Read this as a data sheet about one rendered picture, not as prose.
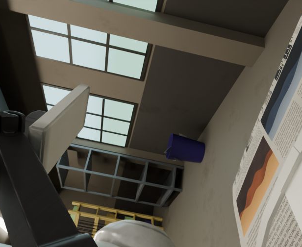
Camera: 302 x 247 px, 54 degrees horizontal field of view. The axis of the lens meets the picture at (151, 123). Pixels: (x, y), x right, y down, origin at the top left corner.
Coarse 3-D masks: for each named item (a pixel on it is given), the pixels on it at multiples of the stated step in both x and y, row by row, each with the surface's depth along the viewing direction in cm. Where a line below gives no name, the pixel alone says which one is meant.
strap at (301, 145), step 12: (300, 144) 17; (288, 156) 18; (300, 156) 17; (288, 168) 18; (288, 180) 18; (276, 192) 19; (276, 204) 19; (264, 216) 20; (264, 228) 20; (264, 240) 20
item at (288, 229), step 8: (288, 208) 24; (288, 216) 23; (280, 224) 24; (288, 224) 23; (296, 224) 22; (280, 232) 24; (288, 232) 23; (296, 232) 22; (272, 240) 25; (280, 240) 24; (288, 240) 23; (296, 240) 22
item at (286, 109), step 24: (288, 48) 34; (288, 72) 31; (288, 96) 29; (264, 120) 34; (288, 120) 28; (264, 144) 32; (288, 144) 27; (240, 168) 39; (264, 168) 31; (240, 192) 36; (264, 192) 29; (240, 216) 34; (240, 240) 32
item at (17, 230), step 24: (0, 120) 12; (24, 120) 12; (0, 144) 11; (24, 144) 12; (0, 168) 11; (24, 168) 10; (0, 192) 11; (24, 192) 9; (48, 192) 10; (24, 216) 9; (48, 216) 9; (24, 240) 9; (48, 240) 8; (72, 240) 8
